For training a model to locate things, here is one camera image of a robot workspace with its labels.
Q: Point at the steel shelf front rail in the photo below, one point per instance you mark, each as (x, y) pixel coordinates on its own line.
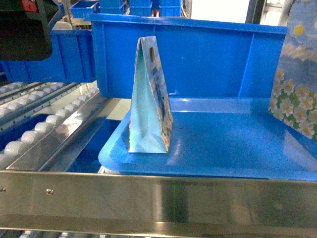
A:
(157, 206)

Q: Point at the flower gift bag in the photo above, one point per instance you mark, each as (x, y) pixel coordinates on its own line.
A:
(151, 120)
(294, 93)

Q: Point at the blue plastic tray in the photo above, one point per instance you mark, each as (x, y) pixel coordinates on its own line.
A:
(228, 137)

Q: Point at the large blue crate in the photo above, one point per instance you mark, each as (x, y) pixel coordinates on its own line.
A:
(199, 58)

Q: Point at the blue crate at left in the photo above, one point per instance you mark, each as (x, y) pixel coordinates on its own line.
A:
(72, 61)

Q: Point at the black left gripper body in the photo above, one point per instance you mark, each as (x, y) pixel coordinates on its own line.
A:
(25, 30)

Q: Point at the white roller conveyor track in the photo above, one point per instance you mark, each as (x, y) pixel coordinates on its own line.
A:
(30, 138)

